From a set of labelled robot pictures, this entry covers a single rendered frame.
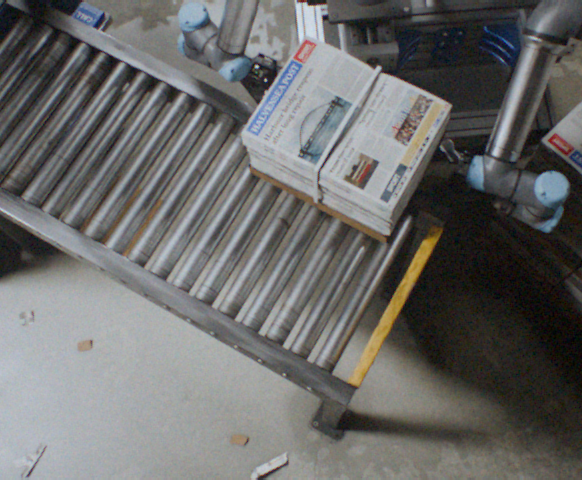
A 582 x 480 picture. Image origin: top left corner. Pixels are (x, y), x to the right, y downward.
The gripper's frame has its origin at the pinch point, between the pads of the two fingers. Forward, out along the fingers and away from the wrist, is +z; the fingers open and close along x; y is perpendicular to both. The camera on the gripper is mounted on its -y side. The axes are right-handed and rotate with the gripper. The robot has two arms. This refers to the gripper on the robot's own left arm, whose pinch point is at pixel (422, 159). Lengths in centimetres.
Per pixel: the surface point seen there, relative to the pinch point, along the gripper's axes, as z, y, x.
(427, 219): -8.1, -2.8, 12.6
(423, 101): 3.9, 24.1, -1.1
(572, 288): -55, -52, -8
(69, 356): 79, -79, 87
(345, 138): 14.7, 23.8, 14.8
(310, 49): 32.0, 24.1, -0.9
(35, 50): 105, 0, 21
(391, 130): 6.8, 24.0, 8.5
